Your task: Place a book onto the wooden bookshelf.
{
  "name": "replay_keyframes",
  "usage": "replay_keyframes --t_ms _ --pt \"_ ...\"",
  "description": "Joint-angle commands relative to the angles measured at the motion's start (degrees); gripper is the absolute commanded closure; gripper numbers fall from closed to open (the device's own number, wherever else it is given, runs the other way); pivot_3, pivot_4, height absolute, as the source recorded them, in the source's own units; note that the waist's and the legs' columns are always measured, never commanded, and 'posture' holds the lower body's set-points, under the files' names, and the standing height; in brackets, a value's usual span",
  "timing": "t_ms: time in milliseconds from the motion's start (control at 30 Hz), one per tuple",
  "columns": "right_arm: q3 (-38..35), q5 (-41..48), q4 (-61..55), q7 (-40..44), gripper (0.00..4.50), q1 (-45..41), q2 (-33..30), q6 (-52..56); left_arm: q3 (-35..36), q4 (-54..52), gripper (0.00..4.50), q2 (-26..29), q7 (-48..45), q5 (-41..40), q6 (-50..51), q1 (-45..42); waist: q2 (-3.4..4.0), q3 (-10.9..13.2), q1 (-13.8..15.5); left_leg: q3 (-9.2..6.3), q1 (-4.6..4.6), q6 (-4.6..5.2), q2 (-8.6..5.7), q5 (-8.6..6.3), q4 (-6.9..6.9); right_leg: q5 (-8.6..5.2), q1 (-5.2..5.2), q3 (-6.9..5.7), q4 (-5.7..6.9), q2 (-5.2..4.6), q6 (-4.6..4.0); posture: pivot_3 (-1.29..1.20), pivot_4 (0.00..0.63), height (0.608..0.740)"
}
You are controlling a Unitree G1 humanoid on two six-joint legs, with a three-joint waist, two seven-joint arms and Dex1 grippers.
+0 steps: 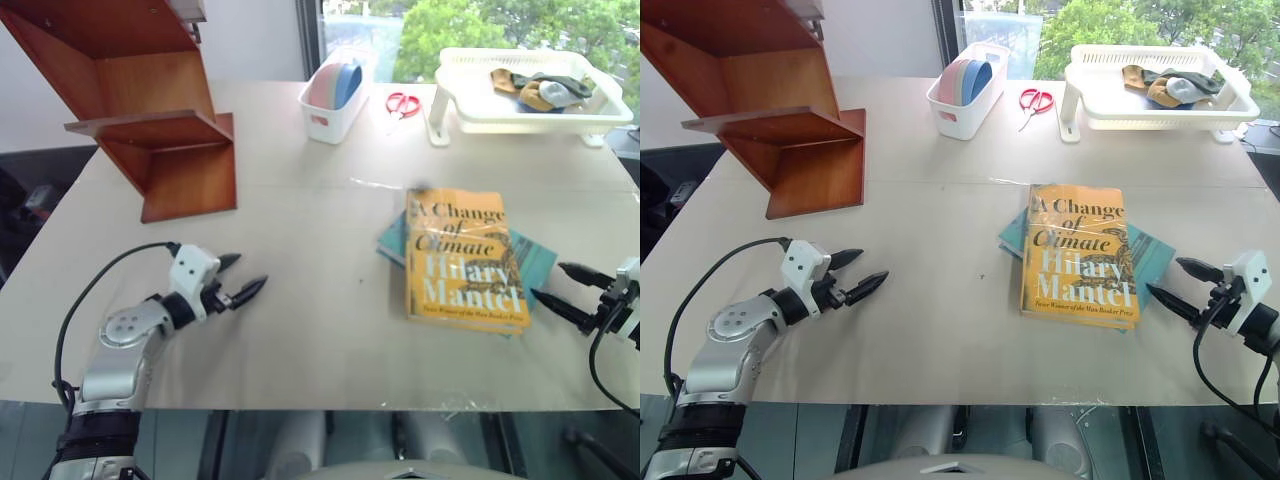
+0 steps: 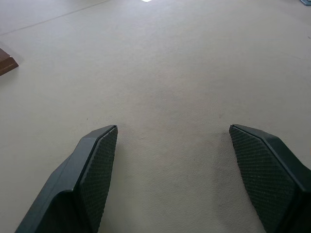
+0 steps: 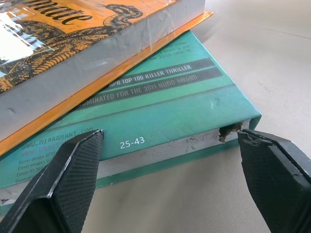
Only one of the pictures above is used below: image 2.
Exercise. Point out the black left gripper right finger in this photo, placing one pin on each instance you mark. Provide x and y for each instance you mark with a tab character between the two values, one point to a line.
272	179

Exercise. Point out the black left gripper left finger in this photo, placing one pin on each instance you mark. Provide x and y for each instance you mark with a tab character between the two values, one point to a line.
82	184

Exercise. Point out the brown wooden block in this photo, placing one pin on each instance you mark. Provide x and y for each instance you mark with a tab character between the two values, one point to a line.
6	62

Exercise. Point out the dark teal object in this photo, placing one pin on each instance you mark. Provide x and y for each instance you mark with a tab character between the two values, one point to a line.
305	1

